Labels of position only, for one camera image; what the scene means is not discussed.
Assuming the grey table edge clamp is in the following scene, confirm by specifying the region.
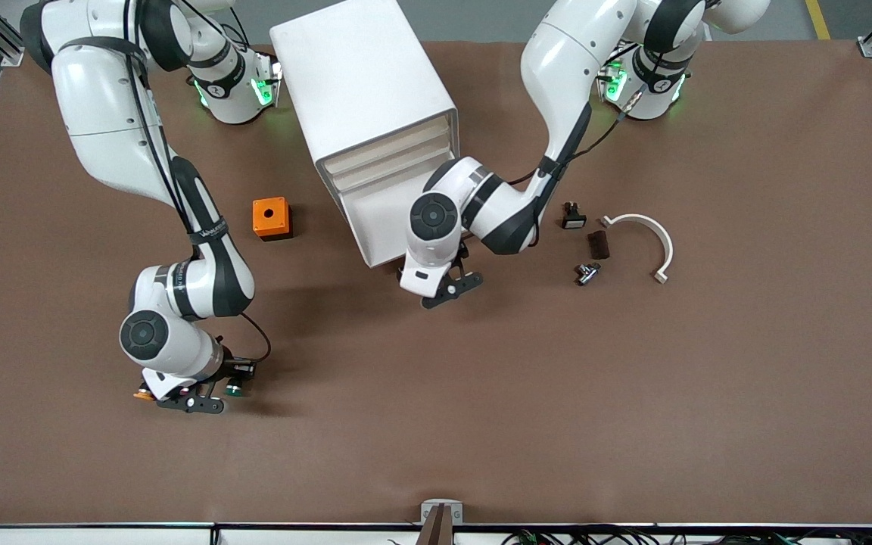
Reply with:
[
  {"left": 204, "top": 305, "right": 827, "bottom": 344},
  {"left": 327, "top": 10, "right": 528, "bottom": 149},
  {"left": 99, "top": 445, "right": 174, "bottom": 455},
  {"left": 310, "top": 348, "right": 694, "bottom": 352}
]
[{"left": 420, "top": 500, "right": 465, "bottom": 525}]

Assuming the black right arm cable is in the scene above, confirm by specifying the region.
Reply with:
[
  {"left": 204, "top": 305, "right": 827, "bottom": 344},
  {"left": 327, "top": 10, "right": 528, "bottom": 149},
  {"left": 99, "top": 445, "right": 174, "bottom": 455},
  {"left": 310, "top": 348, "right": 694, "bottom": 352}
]
[{"left": 124, "top": 0, "right": 273, "bottom": 366}]

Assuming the orange button enclosure box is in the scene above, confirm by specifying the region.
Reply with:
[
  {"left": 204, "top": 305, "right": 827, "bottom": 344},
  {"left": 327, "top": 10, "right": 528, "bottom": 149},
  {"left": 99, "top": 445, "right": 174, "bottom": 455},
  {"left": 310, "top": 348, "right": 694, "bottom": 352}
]
[{"left": 252, "top": 197, "right": 294, "bottom": 241}]

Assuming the white curved plastic bracket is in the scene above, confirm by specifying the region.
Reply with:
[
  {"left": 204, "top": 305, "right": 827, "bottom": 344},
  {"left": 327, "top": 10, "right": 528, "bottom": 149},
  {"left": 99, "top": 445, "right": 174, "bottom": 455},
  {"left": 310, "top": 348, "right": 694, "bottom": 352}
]
[{"left": 603, "top": 213, "right": 674, "bottom": 285}]

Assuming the brown wedge post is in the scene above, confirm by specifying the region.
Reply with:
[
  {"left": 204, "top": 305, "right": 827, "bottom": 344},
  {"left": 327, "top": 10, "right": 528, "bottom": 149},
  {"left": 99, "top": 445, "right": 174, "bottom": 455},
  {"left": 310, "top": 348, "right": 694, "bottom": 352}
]
[{"left": 415, "top": 505, "right": 456, "bottom": 545}]

